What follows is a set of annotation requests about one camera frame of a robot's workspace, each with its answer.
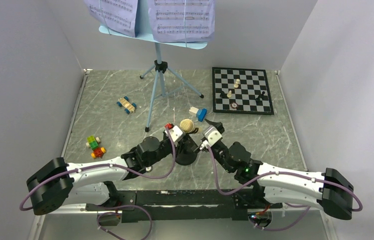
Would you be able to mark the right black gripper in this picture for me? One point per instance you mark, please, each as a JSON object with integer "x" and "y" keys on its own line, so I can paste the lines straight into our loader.
{"x": 218, "y": 125}

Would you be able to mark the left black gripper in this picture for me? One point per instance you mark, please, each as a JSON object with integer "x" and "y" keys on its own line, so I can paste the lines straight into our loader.
{"x": 179, "y": 146}

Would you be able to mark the black microphone stand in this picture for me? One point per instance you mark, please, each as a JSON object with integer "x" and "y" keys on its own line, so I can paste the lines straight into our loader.
{"x": 186, "y": 161}

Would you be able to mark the gold toy microphone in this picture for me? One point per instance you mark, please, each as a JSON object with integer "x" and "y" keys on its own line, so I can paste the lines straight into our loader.
{"x": 189, "y": 127}

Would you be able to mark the sheet music page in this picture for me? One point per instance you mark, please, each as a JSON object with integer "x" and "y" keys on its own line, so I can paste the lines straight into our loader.
{"x": 117, "y": 15}
{"x": 182, "y": 21}

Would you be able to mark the light blue music stand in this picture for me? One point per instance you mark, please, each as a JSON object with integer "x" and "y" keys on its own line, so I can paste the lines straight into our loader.
{"x": 144, "y": 33}

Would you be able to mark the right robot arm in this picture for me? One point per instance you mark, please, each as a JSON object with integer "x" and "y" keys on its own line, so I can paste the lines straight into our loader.
{"x": 329, "y": 191}

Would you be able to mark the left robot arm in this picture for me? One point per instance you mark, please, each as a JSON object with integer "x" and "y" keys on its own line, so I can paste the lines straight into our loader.
{"x": 59, "y": 183}

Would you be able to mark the blue white block toy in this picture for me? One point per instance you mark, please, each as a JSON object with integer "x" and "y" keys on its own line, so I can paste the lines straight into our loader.
{"x": 199, "y": 113}

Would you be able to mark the poker chip on chessboard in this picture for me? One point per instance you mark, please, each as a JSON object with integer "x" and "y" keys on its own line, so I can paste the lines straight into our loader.
{"x": 234, "y": 105}

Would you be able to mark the black chess piece left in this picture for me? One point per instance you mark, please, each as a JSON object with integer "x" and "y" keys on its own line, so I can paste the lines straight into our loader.
{"x": 223, "y": 95}

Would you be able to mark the black chess piece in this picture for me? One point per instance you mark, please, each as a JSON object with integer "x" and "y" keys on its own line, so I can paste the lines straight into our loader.
{"x": 223, "y": 95}
{"x": 260, "y": 96}

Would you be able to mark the black white chessboard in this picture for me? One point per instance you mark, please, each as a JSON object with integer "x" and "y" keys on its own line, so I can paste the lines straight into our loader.
{"x": 252, "y": 82}

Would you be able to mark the white chess piece upper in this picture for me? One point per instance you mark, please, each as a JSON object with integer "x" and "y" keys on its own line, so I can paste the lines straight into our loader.
{"x": 236, "y": 84}

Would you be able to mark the black chess piece right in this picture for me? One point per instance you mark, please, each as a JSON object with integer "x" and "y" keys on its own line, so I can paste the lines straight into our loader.
{"x": 260, "y": 96}

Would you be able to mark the wooden toy car blue wheels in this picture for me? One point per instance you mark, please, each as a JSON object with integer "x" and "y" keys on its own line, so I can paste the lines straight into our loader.
{"x": 129, "y": 107}

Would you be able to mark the colourful brick toy train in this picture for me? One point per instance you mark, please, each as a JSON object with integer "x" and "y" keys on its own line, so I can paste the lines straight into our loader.
{"x": 93, "y": 142}

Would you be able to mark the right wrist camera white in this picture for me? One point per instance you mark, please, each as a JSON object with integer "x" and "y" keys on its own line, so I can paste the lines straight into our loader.
{"x": 211, "y": 137}

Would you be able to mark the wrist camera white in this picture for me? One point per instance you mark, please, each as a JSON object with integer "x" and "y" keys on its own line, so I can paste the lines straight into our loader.
{"x": 211, "y": 137}
{"x": 174, "y": 132}

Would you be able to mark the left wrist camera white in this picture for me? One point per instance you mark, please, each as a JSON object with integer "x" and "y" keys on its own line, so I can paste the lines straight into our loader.
{"x": 174, "y": 132}

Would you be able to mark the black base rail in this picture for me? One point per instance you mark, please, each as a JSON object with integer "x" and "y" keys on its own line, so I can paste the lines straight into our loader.
{"x": 188, "y": 204}

